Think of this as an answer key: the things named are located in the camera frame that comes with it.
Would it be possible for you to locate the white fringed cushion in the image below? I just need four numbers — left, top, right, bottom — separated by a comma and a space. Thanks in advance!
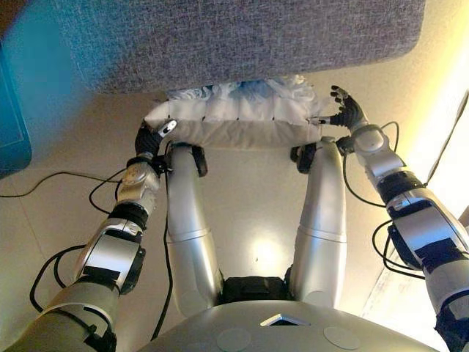
141, 75, 330, 150

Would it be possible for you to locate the black floor cable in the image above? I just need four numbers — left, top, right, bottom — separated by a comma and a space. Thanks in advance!
0, 171, 125, 199

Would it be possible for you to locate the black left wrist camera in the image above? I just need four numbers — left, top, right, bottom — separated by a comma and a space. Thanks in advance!
152, 155, 174, 174

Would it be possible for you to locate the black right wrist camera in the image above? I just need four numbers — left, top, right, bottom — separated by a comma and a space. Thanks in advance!
336, 135, 355, 155

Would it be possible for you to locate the grey fabric tub armchair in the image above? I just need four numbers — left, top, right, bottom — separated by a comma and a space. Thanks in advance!
36, 0, 426, 95

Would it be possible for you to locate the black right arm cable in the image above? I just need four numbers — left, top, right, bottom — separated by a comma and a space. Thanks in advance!
342, 120, 428, 282

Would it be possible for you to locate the silver robot left leg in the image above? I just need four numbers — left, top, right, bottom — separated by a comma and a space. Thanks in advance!
164, 142, 225, 318

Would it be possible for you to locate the silver robot leg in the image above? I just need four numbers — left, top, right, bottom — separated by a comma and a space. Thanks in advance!
289, 136, 348, 309
164, 142, 225, 318

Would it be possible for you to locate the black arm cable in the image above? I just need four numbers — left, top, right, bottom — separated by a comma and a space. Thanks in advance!
342, 120, 428, 282
29, 141, 175, 342

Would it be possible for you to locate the large glossy colourful screen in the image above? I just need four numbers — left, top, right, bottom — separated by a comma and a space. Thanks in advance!
0, 40, 34, 174

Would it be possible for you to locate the thin grey cable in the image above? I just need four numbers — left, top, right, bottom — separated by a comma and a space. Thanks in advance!
426, 89, 469, 185

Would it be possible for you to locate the silver robot right leg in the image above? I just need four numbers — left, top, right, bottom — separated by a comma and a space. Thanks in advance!
289, 136, 348, 309

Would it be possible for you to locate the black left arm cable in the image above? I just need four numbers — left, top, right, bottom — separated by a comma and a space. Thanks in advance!
29, 141, 175, 342

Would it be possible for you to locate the silver robot torso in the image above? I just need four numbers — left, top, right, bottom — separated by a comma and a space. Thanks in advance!
146, 276, 440, 352

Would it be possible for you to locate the robot right hand black glove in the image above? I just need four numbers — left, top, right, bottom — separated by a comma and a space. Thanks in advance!
311, 85, 369, 131

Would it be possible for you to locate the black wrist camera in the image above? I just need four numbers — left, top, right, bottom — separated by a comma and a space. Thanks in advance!
336, 135, 355, 155
152, 155, 174, 174

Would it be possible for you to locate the robot left hand black glove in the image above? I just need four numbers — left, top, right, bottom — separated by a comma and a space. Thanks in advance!
133, 119, 179, 158

